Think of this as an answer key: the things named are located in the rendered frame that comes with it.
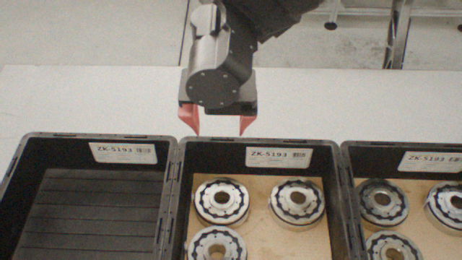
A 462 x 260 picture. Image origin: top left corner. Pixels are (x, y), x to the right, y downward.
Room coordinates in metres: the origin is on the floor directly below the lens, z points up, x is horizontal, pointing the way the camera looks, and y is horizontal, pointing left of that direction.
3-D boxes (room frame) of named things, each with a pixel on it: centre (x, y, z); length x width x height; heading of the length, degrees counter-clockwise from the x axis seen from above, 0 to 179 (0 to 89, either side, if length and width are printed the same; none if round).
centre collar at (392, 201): (0.42, -0.29, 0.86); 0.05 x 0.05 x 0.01
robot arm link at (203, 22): (0.41, 0.01, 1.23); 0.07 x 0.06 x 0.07; 179
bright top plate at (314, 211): (0.42, -0.13, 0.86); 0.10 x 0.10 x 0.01
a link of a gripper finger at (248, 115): (0.42, -0.01, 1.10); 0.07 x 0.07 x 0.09; 89
